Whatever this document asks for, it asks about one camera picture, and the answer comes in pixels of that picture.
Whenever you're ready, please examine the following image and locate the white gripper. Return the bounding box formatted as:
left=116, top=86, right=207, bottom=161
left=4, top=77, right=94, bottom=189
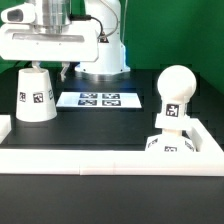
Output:
left=0, top=7, right=99, bottom=82

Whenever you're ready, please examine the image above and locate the white lamp shade cone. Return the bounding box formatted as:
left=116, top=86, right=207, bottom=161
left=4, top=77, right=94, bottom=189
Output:
left=16, top=68, right=57, bottom=122

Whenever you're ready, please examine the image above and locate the white lamp bulb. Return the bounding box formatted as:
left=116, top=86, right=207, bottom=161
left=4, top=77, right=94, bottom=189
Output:
left=157, top=65, right=197, bottom=122

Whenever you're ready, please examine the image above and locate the white lamp base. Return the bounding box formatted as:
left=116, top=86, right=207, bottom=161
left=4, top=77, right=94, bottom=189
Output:
left=145, top=114, right=196, bottom=153

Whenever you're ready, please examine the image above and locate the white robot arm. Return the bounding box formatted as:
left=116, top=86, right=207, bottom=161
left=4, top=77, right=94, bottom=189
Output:
left=0, top=0, right=130, bottom=80

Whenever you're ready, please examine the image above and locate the white marker sheet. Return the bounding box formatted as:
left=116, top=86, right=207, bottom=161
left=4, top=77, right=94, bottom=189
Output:
left=56, top=92, right=141, bottom=109

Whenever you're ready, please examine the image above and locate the white U-shaped frame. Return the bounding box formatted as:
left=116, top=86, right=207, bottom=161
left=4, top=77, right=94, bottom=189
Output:
left=0, top=119, right=224, bottom=176

